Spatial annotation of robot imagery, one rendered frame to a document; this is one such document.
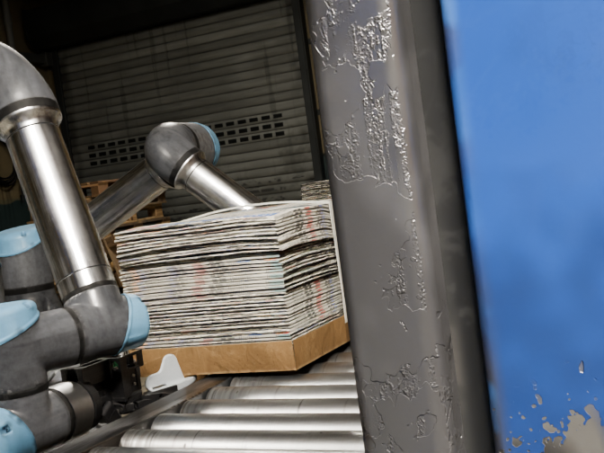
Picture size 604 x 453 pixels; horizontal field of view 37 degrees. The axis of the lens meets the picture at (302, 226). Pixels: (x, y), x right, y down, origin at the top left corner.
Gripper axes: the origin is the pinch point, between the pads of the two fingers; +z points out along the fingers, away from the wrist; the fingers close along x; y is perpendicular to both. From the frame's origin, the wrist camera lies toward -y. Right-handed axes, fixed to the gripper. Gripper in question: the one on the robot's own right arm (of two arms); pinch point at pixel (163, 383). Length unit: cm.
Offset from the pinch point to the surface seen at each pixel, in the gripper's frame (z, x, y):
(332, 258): 16.3, -23.4, 15.2
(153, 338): -0.1, 0.6, 7.0
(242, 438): -27.0, -29.6, 0.4
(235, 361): -1.0, -13.9, 3.2
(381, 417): -95, -75, 23
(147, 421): -21.2, -12.5, 0.6
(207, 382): -3.2, -10.1, 0.8
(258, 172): 761, 396, 41
